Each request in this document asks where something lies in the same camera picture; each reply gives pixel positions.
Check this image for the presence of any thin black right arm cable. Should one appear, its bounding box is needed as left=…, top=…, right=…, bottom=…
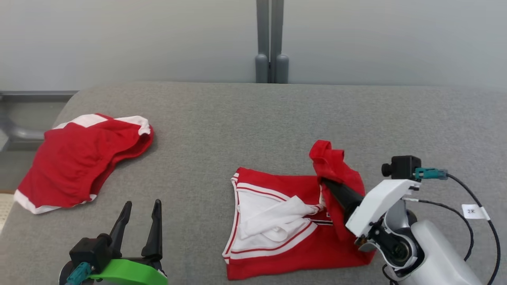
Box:
left=404, top=197, right=475, bottom=262

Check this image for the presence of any white cable label tag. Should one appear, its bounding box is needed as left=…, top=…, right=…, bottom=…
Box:
left=461, top=204, right=491, bottom=220

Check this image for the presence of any teal-plug camera cable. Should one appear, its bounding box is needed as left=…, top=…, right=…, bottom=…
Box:
left=65, top=262, right=94, bottom=285
left=414, top=167, right=501, bottom=285

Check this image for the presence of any grey metal floor rail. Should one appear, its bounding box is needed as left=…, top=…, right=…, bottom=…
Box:
left=0, top=91, right=78, bottom=151

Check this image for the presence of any teal-plug right camera cable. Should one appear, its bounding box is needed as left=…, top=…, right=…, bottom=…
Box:
left=414, top=167, right=501, bottom=285

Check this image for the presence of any teal-plug left camera cable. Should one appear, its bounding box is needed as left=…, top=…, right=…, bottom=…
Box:
left=65, top=262, right=94, bottom=285

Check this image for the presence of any red shorts white trim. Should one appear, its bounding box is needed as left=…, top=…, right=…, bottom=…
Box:
left=14, top=114, right=154, bottom=215

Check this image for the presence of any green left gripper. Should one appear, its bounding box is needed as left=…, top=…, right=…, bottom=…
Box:
left=89, top=199, right=169, bottom=285

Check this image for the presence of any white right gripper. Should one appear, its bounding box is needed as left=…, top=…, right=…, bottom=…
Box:
left=322, top=179, right=422, bottom=238

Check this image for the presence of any white perforated basket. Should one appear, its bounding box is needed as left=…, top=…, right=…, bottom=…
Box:
left=0, top=193, right=15, bottom=232

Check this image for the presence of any red Bulls 23 jersey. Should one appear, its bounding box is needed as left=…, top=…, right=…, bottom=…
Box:
left=222, top=140, right=377, bottom=281

